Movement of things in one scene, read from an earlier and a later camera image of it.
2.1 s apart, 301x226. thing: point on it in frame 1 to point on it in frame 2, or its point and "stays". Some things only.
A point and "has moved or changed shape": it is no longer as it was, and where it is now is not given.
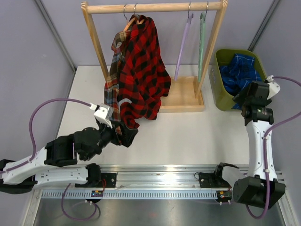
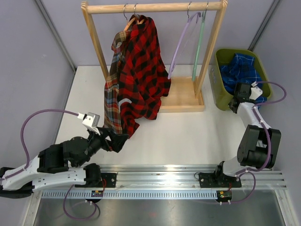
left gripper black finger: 128,135 to 117,140
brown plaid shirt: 111,92 stays
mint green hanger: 201,40 has moved or changed shape
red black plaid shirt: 143,77 stays
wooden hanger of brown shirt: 128,24 stays
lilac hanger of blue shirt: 189,21 to 198,15
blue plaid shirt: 238,74 stays
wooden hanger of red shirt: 131,21 stays
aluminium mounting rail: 141,182 stays
